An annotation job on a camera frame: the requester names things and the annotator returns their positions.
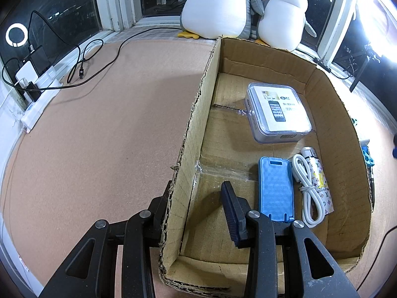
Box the blue phone stand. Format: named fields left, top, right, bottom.
left=258, top=157, right=295, bottom=223

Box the ring light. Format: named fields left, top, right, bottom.
left=357, top=0, right=396, bottom=63

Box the cardboard box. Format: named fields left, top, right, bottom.
left=159, top=38, right=371, bottom=297

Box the small penguin plush toy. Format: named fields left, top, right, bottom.
left=256, top=0, right=317, bottom=52

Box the white usb cable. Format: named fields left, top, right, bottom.
left=291, top=153, right=327, bottom=229

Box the blue clip with round end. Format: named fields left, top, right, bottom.
left=361, top=145, right=374, bottom=168

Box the white charger on strip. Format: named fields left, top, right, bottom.
left=15, top=61, right=39, bottom=88

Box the patterned white lighter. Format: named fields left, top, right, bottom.
left=301, top=147, right=334, bottom=215

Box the white power strip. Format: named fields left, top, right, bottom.
left=21, top=66, right=61, bottom=133

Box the large penguin plush toy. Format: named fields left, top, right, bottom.
left=178, top=0, right=264, bottom=39

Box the clear plastic phone box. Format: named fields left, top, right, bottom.
left=244, top=82, right=312, bottom=144

